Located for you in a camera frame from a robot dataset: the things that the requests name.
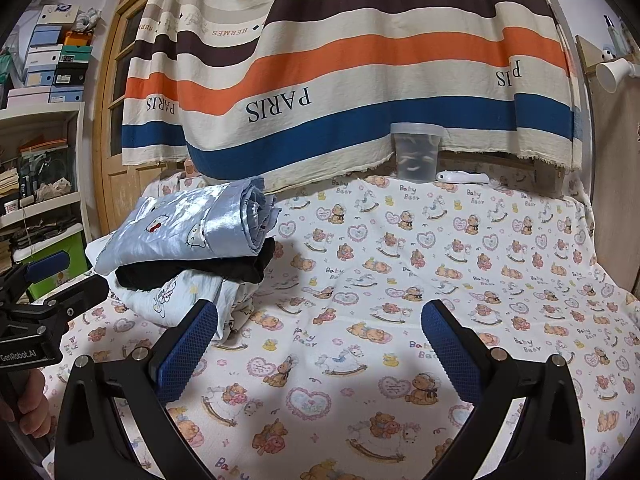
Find clear plastic container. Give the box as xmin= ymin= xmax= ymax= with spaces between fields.
xmin=390 ymin=121 xmax=447 ymax=183

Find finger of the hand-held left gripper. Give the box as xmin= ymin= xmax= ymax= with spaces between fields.
xmin=0 ymin=249 xmax=72 ymax=307
xmin=14 ymin=274 xmax=111 ymax=317

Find light blue satin pants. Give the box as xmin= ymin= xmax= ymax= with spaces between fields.
xmin=94 ymin=175 xmax=279 ymax=278

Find black folded garment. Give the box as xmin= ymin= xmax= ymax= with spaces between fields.
xmin=114 ymin=236 xmax=278 ymax=293

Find stack of storage boxes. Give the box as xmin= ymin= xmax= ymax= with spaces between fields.
xmin=4 ymin=3 xmax=97 ymax=109

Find person's left hand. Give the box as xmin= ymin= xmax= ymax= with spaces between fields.
xmin=0 ymin=369 xmax=53 ymax=437

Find white printed garment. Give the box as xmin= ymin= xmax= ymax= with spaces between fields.
xmin=106 ymin=266 xmax=262 ymax=344

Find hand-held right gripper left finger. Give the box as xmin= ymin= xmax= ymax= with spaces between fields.
xmin=52 ymin=298 xmax=221 ymax=480

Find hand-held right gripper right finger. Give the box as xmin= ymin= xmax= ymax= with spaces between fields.
xmin=421 ymin=299 xmax=587 ymax=480

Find white shelf unit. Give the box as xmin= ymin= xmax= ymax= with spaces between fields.
xmin=0 ymin=101 xmax=90 ymax=302

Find white remote control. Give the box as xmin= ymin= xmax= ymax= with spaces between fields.
xmin=434 ymin=169 xmax=491 ymax=185

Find green plastic bin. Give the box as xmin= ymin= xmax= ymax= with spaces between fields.
xmin=26 ymin=224 xmax=92 ymax=302

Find white spot lamp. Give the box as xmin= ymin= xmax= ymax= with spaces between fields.
xmin=594 ymin=56 xmax=640 ymax=94

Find clear plastic storage box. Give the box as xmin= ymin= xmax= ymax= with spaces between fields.
xmin=16 ymin=144 xmax=77 ymax=207

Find striped curtain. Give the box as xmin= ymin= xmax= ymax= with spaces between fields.
xmin=120 ymin=0 xmax=584 ymax=194

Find wooden door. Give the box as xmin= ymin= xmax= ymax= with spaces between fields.
xmin=91 ymin=0 xmax=192 ymax=239

